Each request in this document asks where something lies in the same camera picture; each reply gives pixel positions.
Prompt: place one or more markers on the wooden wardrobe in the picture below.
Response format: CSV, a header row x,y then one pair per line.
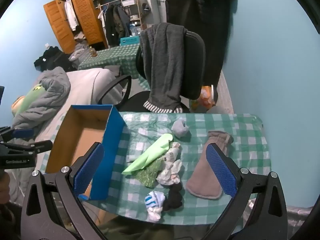
x,y
85,12

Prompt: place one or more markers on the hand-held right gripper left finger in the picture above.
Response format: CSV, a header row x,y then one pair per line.
x,y
88,167

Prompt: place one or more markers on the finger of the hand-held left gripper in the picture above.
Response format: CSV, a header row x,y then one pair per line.
x,y
23,133
37,147

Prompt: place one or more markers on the white shelf unit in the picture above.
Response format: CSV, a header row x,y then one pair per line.
x,y
128,2

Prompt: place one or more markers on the light grey bed sheet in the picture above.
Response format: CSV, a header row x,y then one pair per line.
x,y
85,87

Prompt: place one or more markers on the grey clothes pile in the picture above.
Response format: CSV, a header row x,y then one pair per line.
x,y
77,53

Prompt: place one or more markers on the grey sock ball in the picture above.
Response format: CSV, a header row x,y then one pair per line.
x,y
180,128

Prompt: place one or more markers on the white patterned sock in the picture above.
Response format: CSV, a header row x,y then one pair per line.
x,y
173,151
170,173

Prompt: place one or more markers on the black bag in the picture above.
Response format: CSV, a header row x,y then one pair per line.
x,y
53,60

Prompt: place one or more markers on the grey blanket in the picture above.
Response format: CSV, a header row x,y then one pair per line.
x,y
55,87

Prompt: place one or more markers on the glass jar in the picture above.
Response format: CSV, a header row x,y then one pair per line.
x,y
92,52

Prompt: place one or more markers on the blue cardboard box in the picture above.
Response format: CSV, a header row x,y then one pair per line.
x,y
112,155

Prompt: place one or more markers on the teal box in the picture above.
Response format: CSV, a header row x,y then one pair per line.
x,y
130,40

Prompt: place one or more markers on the black office chair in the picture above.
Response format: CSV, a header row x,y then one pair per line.
x,y
195,67

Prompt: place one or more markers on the black hanging coat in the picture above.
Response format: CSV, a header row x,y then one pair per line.
x,y
200,10

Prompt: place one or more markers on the green checked tablecloth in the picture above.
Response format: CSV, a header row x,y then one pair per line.
x,y
110,57
240,130

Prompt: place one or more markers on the white blue striped sock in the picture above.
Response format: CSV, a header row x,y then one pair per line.
x,y
155,202

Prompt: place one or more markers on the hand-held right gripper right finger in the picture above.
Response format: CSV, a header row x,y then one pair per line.
x,y
221,172

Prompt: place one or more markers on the light green cloth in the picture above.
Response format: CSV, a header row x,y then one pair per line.
x,y
150,155

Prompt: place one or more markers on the rack of dark coats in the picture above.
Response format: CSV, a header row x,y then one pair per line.
x,y
115,22

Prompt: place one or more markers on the grey-brown sock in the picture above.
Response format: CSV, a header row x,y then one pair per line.
x,y
200,177

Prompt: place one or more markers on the white hanging shirt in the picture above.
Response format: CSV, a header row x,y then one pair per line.
x,y
71,13

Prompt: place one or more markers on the black sock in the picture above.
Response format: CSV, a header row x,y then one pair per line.
x,y
173,197

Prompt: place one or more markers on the green sequin cloth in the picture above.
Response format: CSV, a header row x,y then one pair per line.
x,y
150,177

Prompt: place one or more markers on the orange plastic bag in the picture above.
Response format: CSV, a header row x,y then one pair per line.
x,y
203,97

